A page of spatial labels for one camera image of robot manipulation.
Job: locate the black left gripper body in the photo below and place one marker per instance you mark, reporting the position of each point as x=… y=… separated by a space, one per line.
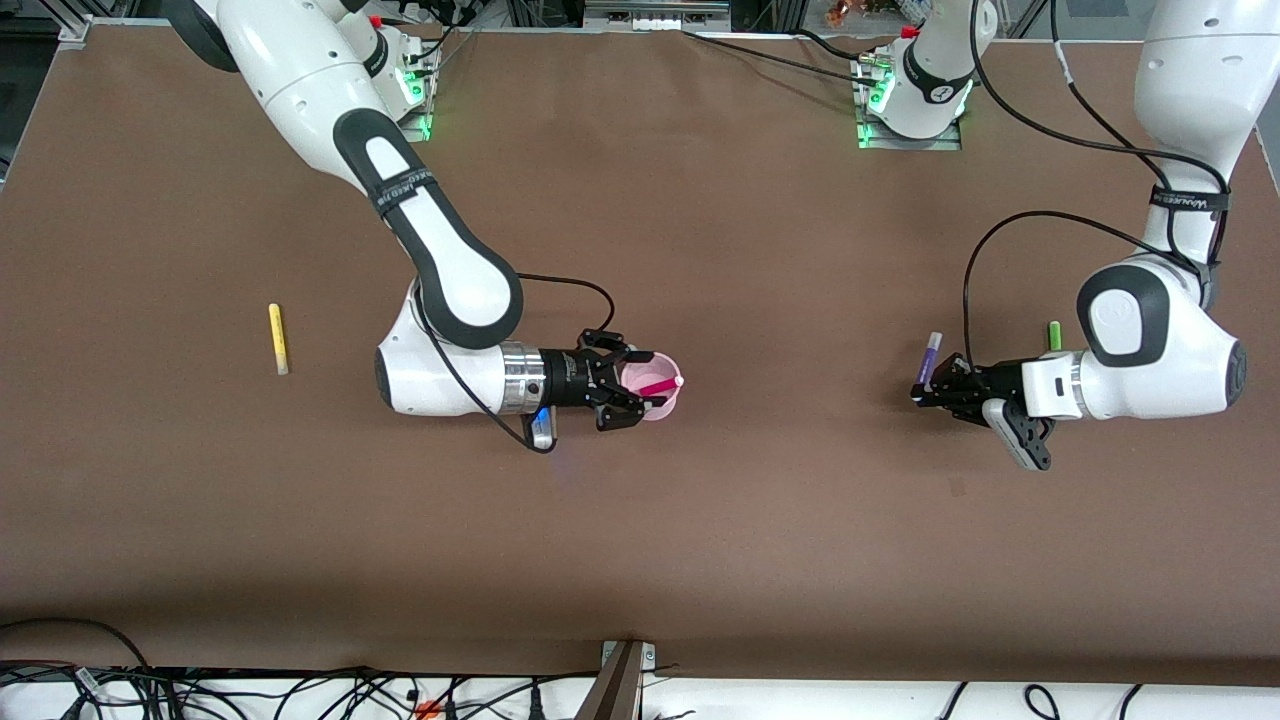
x=996 y=383

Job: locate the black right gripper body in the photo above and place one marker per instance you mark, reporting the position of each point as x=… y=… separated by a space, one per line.
x=563 y=378

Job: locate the purple marker pen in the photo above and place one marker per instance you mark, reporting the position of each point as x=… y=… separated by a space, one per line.
x=932 y=355

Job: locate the pink marker pen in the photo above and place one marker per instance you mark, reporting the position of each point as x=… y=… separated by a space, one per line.
x=660 y=385

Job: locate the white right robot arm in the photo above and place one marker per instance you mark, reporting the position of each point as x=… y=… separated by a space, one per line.
x=440 y=250

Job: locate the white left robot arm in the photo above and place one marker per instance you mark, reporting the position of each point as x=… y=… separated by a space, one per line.
x=1150 y=360

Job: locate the pink plastic cup holder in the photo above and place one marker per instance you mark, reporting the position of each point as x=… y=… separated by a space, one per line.
x=636 y=376

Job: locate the green marker pen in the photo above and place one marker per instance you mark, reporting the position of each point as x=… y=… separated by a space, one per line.
x=1054 y=335

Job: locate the yellow marker pen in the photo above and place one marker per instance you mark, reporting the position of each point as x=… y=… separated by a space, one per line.
x=278 y=340

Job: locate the grey metal box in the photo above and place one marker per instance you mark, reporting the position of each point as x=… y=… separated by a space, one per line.
x=655 y=12

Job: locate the orange connector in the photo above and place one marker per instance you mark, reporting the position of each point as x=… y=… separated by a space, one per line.
x=428 y=710

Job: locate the copper coloured object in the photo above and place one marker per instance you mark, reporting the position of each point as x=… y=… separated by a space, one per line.
x=838 y=12

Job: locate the metal table bracket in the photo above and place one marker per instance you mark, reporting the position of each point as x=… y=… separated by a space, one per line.
x=620 y=685

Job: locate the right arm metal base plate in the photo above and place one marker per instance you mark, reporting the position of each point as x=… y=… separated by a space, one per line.
x=420 y=115

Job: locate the aluminium frame corner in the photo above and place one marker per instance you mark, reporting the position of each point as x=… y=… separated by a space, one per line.
x=75 y=30

